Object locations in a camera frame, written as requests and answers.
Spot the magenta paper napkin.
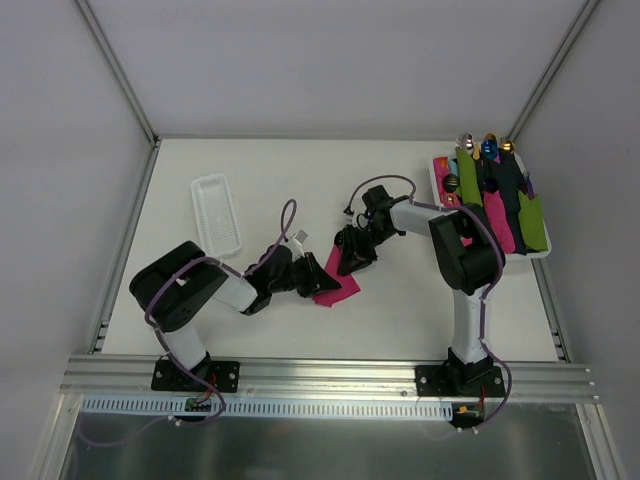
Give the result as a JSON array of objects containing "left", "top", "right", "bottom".
[{"left": 312, "top": 246, "right": 361, "bottom": 307}]

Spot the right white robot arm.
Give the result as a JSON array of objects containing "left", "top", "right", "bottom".
[{"left": 334, "top": 186, "right": 505, "bottom": 396}]

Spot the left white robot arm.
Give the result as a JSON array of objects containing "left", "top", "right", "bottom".
[{"left": 129, "top": 241, "right": 341, "bottom": 390}]

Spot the magenta napkin roll left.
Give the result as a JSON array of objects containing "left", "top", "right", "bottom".
[{"left": 433, "top": 156, "right": 463, "bottom": 207}]

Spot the magenta napkin roll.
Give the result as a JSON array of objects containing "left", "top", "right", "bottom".
[
  {"left": 433, "top": 156, "right": 463, "bottom": 207},
  {"left": 483, "top": 191, "right": 516, "bottom": 254}
]

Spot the black spoon in roll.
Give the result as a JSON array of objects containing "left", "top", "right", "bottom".
[{"left": 441, "top": 174, "right": 459, "bottom": 194}]

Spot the silver spoon in roll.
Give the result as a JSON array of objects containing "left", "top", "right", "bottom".
[{"left": 457, "top": 133, "right": 474, "bottom": 154}]

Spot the blue spoon in roll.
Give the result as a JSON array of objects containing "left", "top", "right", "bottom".
[{"left": 480, "top": 133, "right": 499, "bottom": 161}]

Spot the magenta napkin roll middle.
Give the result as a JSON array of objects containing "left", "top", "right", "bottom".
[{"left": 483, "top": 191, "right": 516, "bottom": 254}]

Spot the black napkin roll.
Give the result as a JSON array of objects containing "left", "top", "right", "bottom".
[{"left": 489, "top": 149, "right": 527, "bottom": 255}]

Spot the gold spoon in roll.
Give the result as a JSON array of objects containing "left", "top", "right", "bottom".
[{"left": 499, "top": 138, "right": 515, "bottom": 154}]

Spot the green napkin roll right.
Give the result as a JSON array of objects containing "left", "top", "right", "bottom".
[{"left": 518, "top": 192, "right": 548, "bottom": 252}]

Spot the white perforated cutlery basket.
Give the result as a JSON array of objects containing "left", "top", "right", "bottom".
[{"left": 190, "top": 173, "right": 242, "bottom": 258}]

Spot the white tray of rolls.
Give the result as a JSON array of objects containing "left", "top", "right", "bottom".
[{"left": 430, "top": 142, "right": 552, "bottom": 259}]

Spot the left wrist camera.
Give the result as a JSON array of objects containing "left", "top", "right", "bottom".
[{"left": 288, "top": 230, "right": 308, "bottom": 260}]

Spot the left black mount plate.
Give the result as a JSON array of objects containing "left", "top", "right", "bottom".
[{"left": 151, "top": 358, "right": 241, "bottom": 393}]

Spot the black mount plate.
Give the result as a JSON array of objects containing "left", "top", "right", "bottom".
[
  {"left": 151, "top": 358, "right": 241, "bottom": 393},
  {"left": 414, "top": 361, "right": 506, "bottom": 399}
]

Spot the white slotted cable duct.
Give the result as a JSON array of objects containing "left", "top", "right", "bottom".
[{"left": 80, "top": 395, "right": 453, "bottom": 422}]

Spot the right black mount plate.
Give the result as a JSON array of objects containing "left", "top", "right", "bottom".
[{"left": 414, "top": 361, "right": 506, "bottom": 399}]

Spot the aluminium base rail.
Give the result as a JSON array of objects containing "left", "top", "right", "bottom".
[{"left": 60, "top": 354, "right": 601, "bottom": 404}]

